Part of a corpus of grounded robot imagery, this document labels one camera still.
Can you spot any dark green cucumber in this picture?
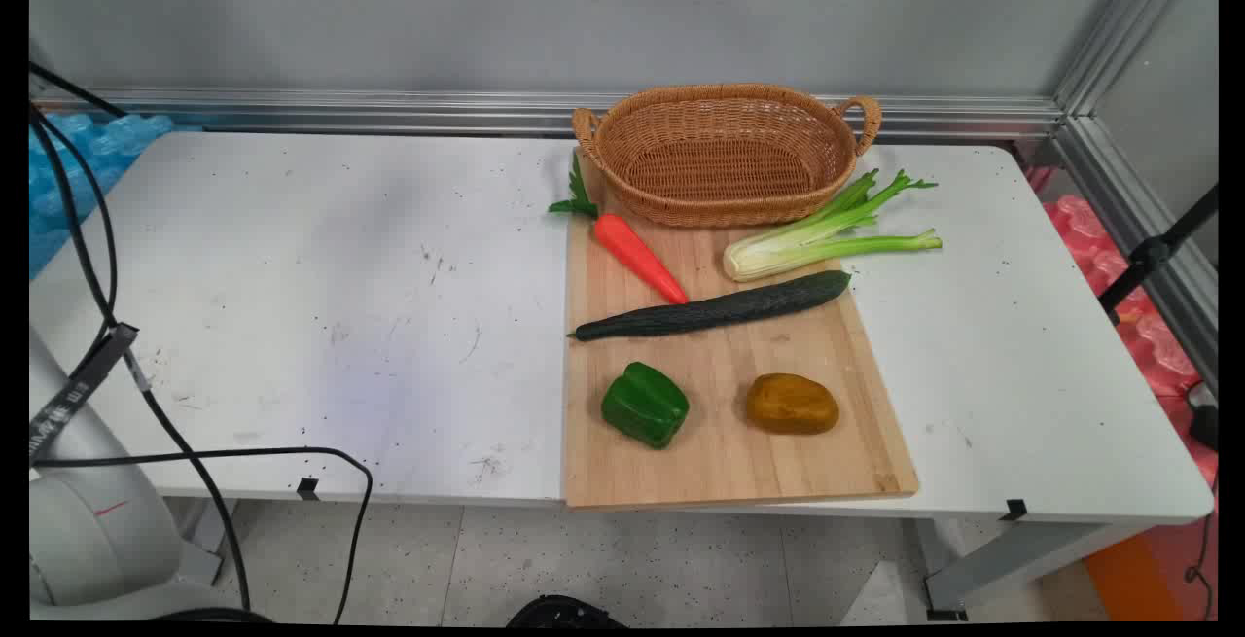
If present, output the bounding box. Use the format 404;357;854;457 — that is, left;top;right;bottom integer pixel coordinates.
568;270;852;342

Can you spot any orange toy carrot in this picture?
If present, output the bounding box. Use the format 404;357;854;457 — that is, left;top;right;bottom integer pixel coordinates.
548;153;690;305

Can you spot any green bell pepper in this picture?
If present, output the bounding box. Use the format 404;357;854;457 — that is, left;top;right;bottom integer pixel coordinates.
600;362;691;450

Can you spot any wooden cutting board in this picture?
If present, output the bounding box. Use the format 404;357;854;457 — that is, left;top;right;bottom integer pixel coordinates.
563;170;920;509

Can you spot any woven wicker basket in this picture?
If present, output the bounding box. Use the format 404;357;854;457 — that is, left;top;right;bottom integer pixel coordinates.
572;84;883;229

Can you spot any green celery stalk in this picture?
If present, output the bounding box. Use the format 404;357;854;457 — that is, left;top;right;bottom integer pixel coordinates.
723;169;943;283

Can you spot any brown potato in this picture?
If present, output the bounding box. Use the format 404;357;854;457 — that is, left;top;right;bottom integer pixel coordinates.
746;373;840;436

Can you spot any black round object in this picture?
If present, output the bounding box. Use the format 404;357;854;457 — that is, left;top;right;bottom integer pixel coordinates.
507;595;628;629

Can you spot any white table leg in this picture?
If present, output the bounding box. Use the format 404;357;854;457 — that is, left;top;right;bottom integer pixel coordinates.
924;520;1158;621

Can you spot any pink foam mat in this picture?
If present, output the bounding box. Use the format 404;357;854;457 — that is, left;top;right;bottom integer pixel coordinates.
1043;195;1219;487

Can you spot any black tripod leg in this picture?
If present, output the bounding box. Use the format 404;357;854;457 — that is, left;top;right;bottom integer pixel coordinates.
1098;186;1219;324

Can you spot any blue foam mat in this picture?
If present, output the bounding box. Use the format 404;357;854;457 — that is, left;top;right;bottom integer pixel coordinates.
29;113;176;278

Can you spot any orange floor mat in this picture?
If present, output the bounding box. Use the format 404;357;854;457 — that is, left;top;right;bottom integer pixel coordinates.
1083;532;1188;621

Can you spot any aluminium frame rail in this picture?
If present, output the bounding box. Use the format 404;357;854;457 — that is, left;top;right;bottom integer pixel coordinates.
29;86;1063;141

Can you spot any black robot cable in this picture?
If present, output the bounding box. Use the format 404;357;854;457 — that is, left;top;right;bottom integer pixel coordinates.
29;61;374;626

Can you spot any aluminium frame corner post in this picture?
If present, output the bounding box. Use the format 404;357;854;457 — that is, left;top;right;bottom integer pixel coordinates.
1054;0;1219;395

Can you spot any black velcro strap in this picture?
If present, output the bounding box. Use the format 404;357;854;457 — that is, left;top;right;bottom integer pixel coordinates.
29;324;140;465

